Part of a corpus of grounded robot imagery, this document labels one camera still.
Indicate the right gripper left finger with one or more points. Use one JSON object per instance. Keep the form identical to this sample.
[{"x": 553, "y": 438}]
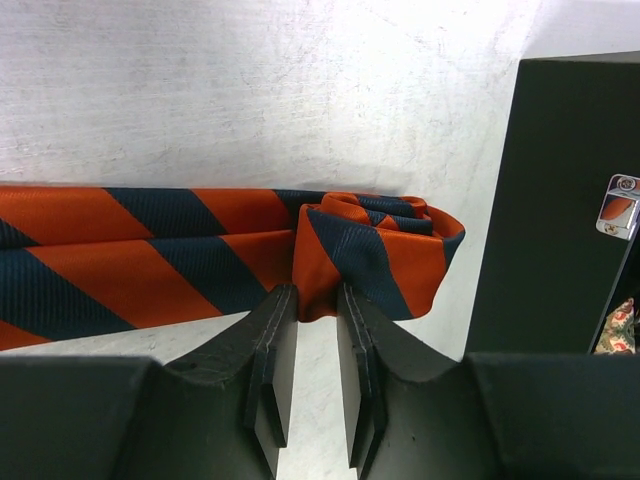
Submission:
[{"x": 222, "y": 410}]

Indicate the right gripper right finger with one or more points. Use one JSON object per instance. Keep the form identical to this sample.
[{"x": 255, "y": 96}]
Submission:
[{"x": 410, "y": 412}]

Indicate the orange navy striped tie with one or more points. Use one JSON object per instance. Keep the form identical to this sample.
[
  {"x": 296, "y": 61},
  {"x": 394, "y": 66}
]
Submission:
[{"x": 85, "y": 261}]

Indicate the black tie storage box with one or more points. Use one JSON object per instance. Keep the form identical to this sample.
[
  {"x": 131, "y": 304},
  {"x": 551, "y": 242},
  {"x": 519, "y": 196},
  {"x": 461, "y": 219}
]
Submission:
[{"x": 560, "y": 236}]

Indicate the brown floral rolled tie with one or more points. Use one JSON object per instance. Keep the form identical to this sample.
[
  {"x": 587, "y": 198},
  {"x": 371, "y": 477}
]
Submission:
[{"x": 618, "y": 335}]

